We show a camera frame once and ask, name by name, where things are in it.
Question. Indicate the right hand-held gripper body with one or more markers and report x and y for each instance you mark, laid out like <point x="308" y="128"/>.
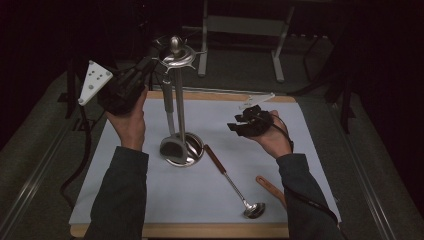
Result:
<point x="260" y="123"/>

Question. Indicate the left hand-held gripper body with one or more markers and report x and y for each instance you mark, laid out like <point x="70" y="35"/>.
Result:
<point x="120" y="91"/>

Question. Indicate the steel utensil rack stand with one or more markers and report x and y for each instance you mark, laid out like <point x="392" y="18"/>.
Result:
<point x="180" y="110"/>

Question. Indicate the wooden rice paddle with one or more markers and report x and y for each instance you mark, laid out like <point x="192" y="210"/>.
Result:
<point x="270" y="188"/>

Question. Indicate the person's right hand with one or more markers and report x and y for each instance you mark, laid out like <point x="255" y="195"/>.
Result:
<point x="276" y="141"/>

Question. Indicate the person's left hand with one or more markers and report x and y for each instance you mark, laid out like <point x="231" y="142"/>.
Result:
<point x="131" y="128"/>

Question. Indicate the white table sheet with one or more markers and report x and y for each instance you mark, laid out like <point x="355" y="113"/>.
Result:
<point x="206" y="196"/>

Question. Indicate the white metal stand frame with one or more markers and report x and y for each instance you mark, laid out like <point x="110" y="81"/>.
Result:
<point x="246" y="26"/>

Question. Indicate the metal floor rail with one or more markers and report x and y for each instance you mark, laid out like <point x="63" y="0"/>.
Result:
<point x="366" y="186"/>
<point x="30" y="186"/>

